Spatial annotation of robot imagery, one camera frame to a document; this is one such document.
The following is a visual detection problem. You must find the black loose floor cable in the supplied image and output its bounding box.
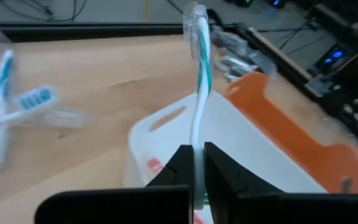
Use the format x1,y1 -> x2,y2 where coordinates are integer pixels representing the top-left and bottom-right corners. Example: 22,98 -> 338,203
0,0 -> 88,23

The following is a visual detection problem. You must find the silver foil packet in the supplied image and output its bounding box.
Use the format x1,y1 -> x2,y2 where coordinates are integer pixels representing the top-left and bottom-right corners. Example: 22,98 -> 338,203
219,55 -> 259,83

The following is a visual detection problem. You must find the clear empty plastic wrapper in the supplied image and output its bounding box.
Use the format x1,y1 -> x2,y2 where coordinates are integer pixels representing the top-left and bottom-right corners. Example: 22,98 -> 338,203
44,107 -> 88,129

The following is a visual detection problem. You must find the red toothbrush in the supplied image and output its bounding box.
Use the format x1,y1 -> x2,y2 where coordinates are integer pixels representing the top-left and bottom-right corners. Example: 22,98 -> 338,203
146,157 -> 165,174

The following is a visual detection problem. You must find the black electronics blue light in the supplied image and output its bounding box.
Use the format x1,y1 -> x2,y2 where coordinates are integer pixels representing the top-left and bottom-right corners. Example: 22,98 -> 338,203
305,39 -> 358,97

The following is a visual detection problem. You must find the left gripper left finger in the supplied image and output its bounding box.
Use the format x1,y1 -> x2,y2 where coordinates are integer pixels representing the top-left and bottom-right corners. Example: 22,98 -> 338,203
146,144 -> 196,187

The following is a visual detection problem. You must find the white plastic bin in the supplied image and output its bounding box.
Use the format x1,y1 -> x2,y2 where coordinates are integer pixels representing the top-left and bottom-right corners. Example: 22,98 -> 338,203
127,91 -> 328,224

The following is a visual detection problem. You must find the orange plastic bin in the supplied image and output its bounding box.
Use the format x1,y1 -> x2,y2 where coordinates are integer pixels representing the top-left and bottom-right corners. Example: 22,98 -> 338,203
224,72 -> 358,195

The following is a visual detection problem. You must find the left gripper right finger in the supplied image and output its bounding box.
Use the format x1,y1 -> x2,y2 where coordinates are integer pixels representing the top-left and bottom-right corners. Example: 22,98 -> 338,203
203,142 -> 285,224

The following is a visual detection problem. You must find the green white toothbrush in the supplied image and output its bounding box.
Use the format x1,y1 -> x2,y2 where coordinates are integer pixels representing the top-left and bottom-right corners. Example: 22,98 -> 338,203
182,2 -> 214,211

